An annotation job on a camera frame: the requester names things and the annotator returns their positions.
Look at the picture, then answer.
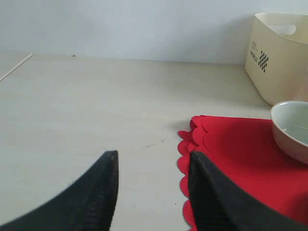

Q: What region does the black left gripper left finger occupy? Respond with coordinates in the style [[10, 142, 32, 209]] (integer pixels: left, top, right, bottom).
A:
[[0, 151, 118, 231]]

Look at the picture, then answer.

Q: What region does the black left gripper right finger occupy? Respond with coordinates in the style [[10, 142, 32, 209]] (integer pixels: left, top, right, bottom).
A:
[[188, 152, 308, 231]]

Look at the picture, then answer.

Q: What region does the white ceramic bowl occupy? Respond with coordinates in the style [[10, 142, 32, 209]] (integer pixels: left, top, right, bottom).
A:
[[270, 101, 308, 164]]

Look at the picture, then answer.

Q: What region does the red scalloped table cloth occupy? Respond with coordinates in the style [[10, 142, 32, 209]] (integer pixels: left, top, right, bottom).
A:
[[177, 115, 308, 224]]

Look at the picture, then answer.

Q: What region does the cream plastic bin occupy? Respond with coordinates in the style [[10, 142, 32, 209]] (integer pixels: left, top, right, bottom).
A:
[[245, 13, 308, 105]]

